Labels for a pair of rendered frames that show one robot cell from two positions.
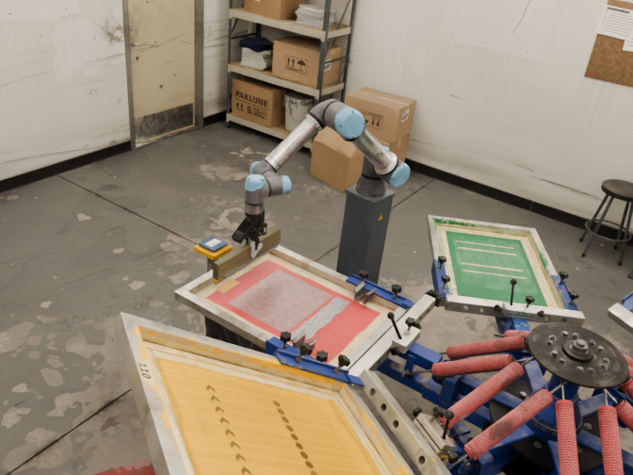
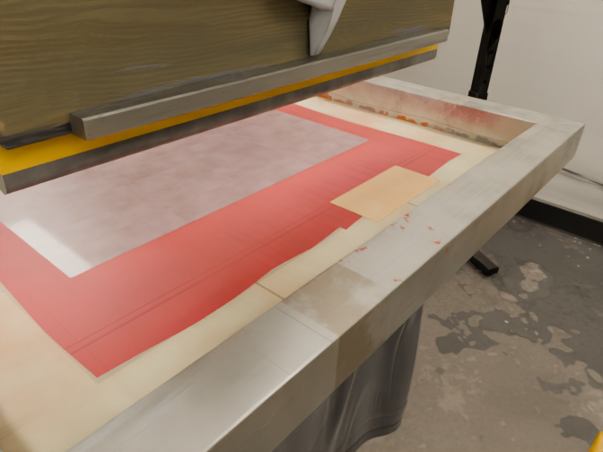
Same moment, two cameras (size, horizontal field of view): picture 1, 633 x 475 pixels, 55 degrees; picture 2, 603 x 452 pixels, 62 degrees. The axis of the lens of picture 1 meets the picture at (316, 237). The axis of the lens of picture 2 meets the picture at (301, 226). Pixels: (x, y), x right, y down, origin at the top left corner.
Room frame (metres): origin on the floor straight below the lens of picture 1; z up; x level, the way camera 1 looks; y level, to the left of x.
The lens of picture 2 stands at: (2.53, 0.33, 1.15)
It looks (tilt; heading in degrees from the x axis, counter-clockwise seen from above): 31 degrees down; 188
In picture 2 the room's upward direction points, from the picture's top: 2 degrees clockwise
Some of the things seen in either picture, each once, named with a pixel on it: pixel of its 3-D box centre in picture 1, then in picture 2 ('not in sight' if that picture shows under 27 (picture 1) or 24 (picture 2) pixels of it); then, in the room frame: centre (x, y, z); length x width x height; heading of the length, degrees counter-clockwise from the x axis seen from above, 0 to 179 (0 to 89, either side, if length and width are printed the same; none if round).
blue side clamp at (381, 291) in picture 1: (377, 295); not in sight; (2.15, -0.29, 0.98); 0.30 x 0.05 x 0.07; 59
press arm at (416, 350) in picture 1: (417, 353); not in sight; (1.75, -0.42, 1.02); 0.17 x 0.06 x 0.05; 59
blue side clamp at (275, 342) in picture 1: (301, 362); not in sight; (1.68, 0.00, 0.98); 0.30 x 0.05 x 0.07; 59
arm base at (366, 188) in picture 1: (372, 181); not in sight; (2.72, -0.24, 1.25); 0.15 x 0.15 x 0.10
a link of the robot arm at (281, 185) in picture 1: (274, 184); not in sight; (2.26, 0.20, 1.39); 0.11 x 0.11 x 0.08; 35
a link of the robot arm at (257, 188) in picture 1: (255, 189); not in sight; (2.19, 0.27, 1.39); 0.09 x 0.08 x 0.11; 125
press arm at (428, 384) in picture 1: (381, 364); not in sight; (1.81, -0.31, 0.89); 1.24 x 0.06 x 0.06; 59
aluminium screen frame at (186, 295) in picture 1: (294, 302); (116, 113); (2.04, 0.06, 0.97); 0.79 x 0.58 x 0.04; 59
